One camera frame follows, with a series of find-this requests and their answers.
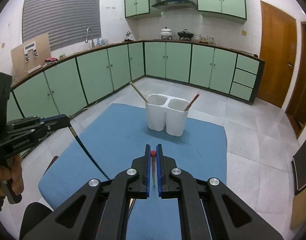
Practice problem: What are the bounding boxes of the blue table cloth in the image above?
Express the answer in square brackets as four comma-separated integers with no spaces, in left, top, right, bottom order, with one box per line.
[38,103,228,240]

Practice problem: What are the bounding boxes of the white double utensil holder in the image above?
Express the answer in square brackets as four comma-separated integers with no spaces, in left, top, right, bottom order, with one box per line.
[145,94,189,137]

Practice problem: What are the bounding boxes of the person's left hand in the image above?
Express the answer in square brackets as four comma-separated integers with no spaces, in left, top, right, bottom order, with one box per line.
[0,154,24,211]

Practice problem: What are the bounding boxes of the plain bamboo chopstick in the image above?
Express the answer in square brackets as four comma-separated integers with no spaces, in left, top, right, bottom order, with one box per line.
[129,82,149,104]

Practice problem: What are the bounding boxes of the cardboard panel with brackets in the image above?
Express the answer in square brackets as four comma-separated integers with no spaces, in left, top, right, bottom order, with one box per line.
[11,33,51,81]

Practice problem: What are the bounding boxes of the cardboard box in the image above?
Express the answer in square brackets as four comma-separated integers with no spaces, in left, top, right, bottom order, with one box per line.
[290,191,306,230]

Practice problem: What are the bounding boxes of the black wok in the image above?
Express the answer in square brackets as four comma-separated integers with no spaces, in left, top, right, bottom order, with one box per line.
[177,29,194,41]

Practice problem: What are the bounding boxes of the green lower kitchen cabinets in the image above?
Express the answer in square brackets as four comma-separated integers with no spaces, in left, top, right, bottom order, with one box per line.
[7,40,265,120]

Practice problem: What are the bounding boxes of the wooden door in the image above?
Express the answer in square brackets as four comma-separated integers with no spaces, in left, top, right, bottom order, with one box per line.
[257,1,297,108]
[286,22,306,138]

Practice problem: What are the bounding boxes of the white cooking pot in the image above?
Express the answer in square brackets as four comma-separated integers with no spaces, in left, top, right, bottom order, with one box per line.
[160,27,173,40]

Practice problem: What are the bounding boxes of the black glass cabinet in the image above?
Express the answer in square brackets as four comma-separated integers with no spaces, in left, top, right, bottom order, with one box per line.
[292,140,306,194]

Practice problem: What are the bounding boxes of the window roller blind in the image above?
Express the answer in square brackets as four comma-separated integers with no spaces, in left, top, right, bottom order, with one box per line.
[22,0,101,50]

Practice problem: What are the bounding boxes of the black chopstick gold band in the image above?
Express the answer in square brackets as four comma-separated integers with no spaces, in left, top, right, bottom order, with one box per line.
[69,126,110,180]

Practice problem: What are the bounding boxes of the sink faucet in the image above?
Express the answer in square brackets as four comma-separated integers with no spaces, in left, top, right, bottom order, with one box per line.
[85,27,95,48]

